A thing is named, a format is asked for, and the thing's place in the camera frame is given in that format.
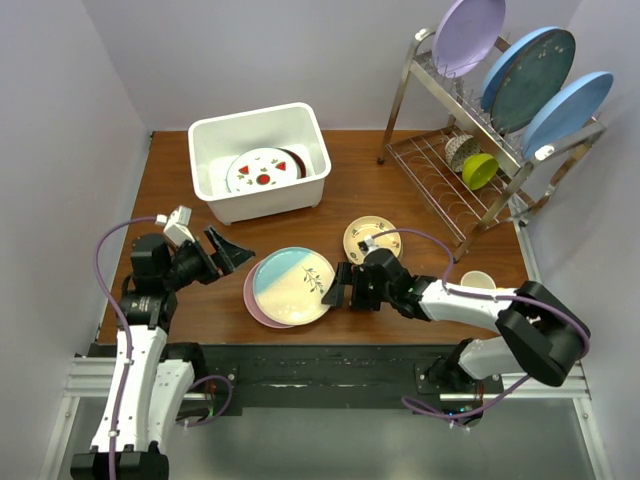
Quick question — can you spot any light blue plate behind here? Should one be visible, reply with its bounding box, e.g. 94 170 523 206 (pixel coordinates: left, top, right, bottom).
480 26 556 113

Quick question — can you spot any cream cup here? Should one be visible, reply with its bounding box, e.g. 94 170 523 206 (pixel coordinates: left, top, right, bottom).
459 270 496 290

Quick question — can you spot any pink plastic plate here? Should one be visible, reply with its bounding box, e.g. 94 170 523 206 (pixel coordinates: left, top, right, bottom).
243 262 291 329

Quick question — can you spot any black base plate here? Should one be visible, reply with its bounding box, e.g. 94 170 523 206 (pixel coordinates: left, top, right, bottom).
161 343 507 416

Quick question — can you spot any dark teal plate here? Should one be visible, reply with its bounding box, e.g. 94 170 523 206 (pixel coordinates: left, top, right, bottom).
490 28 576 134

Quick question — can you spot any aluminium rail frame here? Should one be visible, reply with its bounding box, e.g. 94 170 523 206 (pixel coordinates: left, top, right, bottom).
37 349 614 480

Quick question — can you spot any red rimmed beige plate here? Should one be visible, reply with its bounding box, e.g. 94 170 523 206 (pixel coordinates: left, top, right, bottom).
282 148 306 179

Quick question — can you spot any small cream floral plate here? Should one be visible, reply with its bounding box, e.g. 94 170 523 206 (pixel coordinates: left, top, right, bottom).
342 216 403 265

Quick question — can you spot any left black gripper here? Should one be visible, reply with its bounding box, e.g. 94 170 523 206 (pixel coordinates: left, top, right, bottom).
162 225 254 291

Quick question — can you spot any steel dish rack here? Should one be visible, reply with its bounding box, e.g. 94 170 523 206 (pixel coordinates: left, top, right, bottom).
377 28 606 260

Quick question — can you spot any patterned white bowl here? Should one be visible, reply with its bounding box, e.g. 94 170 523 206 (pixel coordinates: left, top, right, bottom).
445 134 482 173

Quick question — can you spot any lime green bowl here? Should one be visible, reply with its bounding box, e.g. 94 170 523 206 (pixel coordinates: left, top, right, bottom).
462 153 499 191

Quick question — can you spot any light blue plate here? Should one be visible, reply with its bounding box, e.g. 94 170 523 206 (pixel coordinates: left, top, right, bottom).
522 71 614 159
480 26 556 113

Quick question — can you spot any light blue plate front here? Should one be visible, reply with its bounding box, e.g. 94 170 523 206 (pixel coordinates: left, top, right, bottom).
522 71 614 159

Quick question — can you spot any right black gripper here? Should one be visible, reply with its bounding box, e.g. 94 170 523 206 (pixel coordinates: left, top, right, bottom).
321 262 394 312

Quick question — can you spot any watermelon pattern white plate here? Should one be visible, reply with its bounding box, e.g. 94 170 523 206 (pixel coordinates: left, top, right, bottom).
226 148 299 193

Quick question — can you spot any white plastic bin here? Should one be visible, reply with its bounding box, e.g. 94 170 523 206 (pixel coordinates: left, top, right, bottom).
188 102 331 224

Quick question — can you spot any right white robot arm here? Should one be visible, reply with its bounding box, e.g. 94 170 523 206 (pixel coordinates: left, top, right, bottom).
322 248 591 393

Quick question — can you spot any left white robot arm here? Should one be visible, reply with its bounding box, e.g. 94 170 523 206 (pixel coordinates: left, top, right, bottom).
70 226 255 479

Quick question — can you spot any lavender plate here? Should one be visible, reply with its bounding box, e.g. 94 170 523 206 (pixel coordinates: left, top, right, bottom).
432 0 506 78

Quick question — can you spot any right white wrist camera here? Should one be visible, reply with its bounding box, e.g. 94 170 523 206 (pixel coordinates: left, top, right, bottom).
357 235 381 258

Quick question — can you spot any blue cream leaf plate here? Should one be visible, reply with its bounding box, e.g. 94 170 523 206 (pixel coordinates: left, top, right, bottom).
252 246 335 326

